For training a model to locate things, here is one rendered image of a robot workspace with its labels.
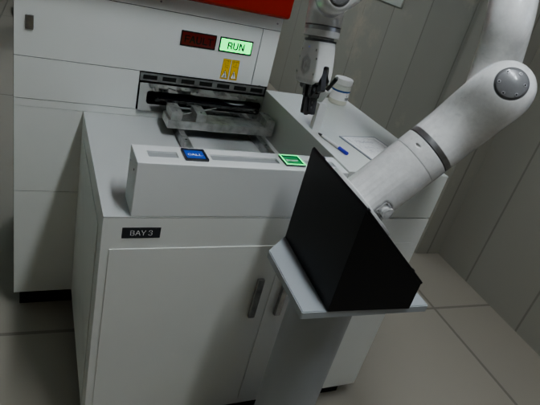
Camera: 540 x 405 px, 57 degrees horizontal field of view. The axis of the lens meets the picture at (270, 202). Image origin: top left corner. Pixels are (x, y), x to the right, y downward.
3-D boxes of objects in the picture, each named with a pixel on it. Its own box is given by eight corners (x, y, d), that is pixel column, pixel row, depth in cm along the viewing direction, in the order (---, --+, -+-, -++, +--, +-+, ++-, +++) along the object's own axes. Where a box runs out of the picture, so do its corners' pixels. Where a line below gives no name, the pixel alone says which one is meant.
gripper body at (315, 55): (297, 32, 119) (289, 79, 123) (318, 34, 111) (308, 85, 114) (324, 37, 123) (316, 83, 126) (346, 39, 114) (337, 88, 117)
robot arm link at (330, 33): (298, 22, 118) (296, 35, 119) (316, 23, 111) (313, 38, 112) (328, 28, 122) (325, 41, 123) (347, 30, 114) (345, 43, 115)
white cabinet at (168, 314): (69, 305, 198) (82, 112, 160) (284, 291, 240) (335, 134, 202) (79, 452, 149) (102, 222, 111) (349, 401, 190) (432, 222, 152)
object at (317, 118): (303, 122, 158) (314, 81, 152) (313, 123, 160) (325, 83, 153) (311, 129, 153) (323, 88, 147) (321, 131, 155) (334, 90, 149)
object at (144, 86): (136, 108, 166) (139, 80, 162) (256, 119, 185) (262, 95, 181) (137, 109, 165) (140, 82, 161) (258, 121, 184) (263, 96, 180)
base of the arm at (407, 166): (397, 251, 110) (466, 199, 108) (361, 202, 98) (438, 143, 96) (357, 203, 124) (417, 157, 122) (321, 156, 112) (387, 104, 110)
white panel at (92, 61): (13, 101, 154) (13, -39, 135) (255, 124, 189) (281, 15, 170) (13, 105, 151) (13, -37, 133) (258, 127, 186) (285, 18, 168)
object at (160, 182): (124, 195, 122) (130, 143, 115) (318, 200, 146) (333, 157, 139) (129, 216, 114) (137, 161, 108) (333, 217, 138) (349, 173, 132)
